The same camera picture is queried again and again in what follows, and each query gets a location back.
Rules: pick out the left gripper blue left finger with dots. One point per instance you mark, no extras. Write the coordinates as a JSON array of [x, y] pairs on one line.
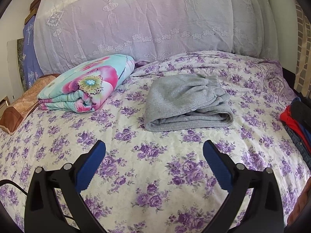
[[43, 212]]

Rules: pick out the blue patterned cloth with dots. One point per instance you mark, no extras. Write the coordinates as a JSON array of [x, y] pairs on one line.
[[31, 68]]

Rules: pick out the person's hand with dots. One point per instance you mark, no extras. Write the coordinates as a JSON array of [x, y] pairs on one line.
[[300, 204]]

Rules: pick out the grey fleece pants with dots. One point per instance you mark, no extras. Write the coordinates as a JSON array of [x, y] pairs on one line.
[[186, 101]]

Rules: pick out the folded floral turquoise pink blanket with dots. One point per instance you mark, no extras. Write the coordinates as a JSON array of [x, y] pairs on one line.
[[86, 87]]

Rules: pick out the red garment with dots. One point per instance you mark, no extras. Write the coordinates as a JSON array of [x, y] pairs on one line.
[[286, 118]]

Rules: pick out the purple floral bed sheet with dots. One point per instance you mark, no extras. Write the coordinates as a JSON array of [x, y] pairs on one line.
[[160, 182]]

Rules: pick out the brown orange pillow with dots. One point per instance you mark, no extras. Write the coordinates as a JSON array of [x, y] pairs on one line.
[[17, 112]]

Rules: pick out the beige checkered curtain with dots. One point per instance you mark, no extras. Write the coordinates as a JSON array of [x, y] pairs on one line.
[[303, 66]]

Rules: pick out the lavender lace covered headboard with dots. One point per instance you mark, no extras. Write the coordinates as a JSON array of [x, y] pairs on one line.
[[70, 32]]

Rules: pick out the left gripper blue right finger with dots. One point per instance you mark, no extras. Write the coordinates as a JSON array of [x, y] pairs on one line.
[[264, 212]]

